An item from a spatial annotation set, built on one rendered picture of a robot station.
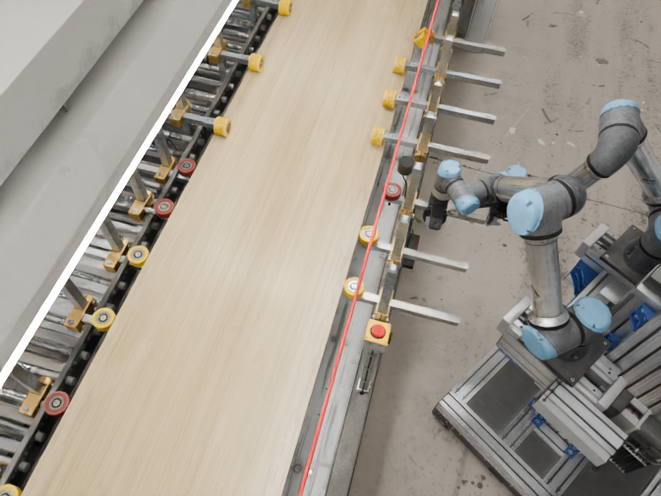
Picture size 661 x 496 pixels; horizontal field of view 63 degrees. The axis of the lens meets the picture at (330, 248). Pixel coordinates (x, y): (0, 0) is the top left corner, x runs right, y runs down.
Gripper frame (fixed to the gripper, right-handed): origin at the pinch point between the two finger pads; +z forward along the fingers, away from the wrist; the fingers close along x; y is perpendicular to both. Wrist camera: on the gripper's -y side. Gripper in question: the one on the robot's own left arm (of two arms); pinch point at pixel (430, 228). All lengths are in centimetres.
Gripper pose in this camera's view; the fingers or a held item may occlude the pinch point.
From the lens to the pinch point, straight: 219.4
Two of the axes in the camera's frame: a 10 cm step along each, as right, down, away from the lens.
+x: -9.6, -2.4, 1.1
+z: -0.3, 5.3, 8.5
